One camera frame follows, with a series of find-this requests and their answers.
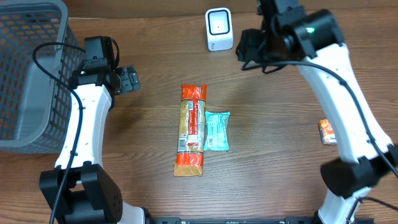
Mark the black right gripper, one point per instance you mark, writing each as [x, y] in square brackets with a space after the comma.
[245, 45]

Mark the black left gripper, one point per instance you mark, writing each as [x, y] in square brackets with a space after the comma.
[129, 79]

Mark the small orange snack packet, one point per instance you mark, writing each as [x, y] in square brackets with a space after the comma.
[326, 132]

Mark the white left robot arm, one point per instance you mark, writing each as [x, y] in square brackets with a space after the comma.
[78, 189]

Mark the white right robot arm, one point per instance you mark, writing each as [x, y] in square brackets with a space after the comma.
[315, 44]

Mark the white barcode scanner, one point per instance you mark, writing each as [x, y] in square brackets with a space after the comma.
[219, 29]

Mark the teal tissue packet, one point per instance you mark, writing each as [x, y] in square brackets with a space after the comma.
[216, 131]

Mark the grey plastic mesh basket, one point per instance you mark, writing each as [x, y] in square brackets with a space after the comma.
[35, 110]

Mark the long orange noodle package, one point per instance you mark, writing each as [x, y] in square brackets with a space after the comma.
[191, 132]

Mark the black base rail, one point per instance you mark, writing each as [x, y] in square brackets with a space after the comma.
[286, 220]

